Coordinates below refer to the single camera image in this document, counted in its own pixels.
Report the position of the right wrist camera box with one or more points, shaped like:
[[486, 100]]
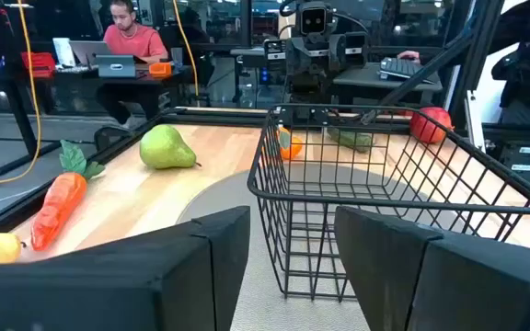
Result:
[[313, 20]]

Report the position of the black control box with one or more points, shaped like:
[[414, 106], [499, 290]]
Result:
[[522, 158]]

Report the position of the orange toy carrot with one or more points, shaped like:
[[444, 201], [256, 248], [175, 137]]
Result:
[[58, 207]]

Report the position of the black keyboard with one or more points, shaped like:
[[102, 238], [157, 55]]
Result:
[[398, 68]]

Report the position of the person's hand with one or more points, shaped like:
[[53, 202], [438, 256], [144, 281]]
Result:
[[407, 55]]

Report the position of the orange box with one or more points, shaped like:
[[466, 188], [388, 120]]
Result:
[[160, 70]]

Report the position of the grey tablet device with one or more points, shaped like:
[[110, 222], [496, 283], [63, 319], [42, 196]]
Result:
[[115, 66]]

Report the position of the black diagonal frame strut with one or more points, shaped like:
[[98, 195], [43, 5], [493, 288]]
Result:
[[423, 73]]

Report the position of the silver laptop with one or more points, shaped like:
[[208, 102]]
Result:
[[88, 50]]

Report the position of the grey desk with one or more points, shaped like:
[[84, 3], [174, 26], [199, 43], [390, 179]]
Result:
[[384, 80]]

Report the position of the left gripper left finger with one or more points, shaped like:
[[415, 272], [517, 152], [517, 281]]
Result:
[[108, 285]]

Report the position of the black curved bracket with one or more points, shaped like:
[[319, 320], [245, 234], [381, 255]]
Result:
[[108, 135]]

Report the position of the black desk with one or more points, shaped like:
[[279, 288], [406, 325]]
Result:
[[76, 75]]

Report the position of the green toy pear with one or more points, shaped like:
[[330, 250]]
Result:
[[166, 147]]

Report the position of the white upright card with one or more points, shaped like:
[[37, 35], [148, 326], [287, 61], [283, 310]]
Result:
[[64, 51]]

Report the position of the black rig frame post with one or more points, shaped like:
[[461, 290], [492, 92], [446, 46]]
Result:
[[474, 46]]

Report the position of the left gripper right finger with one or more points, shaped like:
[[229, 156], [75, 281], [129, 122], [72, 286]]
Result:
[[453, 285]]

